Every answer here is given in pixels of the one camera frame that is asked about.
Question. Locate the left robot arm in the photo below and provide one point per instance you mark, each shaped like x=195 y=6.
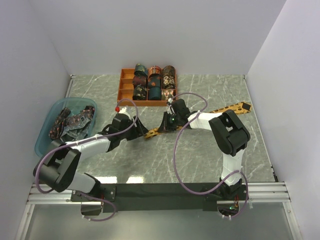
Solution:
x=58 y=169

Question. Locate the grey blue patterned tie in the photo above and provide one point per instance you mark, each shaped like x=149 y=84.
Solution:
x=74 y=133

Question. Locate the black red dotted tie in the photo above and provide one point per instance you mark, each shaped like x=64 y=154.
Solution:
x=59 y=124

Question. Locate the brown floral rolled tie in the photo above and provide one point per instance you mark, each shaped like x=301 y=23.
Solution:
x=168 y=82

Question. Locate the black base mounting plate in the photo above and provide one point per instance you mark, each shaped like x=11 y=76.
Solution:
x=167 y=196

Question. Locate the red green paisley rolled tie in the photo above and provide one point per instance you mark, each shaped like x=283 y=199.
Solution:
x=167 y=94

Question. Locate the dark floral tie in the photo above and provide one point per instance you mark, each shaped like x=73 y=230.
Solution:
x=81 y=120

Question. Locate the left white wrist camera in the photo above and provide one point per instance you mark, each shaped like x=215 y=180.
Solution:
x=123 y=110

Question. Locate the yellow beetle print tie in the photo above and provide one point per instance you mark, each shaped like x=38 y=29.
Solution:
x=238 y=108

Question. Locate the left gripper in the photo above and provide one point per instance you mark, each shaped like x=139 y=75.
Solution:
x=138 y=131

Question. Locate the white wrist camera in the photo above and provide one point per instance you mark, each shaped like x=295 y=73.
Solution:
x=169 y=107
x=123 y=110

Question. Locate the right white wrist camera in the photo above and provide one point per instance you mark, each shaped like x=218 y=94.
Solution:
x=169 y=107

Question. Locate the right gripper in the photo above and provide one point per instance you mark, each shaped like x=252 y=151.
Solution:
x=165 y=126

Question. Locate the teal plain rolled tie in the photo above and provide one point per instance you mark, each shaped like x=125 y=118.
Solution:
x=155 y=94

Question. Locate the brown patterned rolled tie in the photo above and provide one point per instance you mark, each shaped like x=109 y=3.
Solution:
x=168 y=70

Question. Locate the black gold rolled tie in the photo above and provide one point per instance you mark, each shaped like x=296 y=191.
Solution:
x=139 y=93

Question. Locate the aluminium rail frame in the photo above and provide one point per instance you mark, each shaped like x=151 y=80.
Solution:
x=261 y=193

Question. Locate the red patterned rolled tie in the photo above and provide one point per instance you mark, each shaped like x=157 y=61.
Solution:
x=154 y=70

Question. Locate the maroon rolled tie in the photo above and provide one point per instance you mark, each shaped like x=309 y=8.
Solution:
x=139 y=80

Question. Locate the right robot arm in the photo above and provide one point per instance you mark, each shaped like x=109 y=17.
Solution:
x=230 y=134

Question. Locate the teal plastic basin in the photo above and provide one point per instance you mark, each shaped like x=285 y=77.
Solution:
x=75 y=104

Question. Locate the orange wooden compartment tray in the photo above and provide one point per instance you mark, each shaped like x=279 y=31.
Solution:
x=125 y=90

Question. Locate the dark green rolled tie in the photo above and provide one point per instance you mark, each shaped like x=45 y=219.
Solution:
x=140 y=70

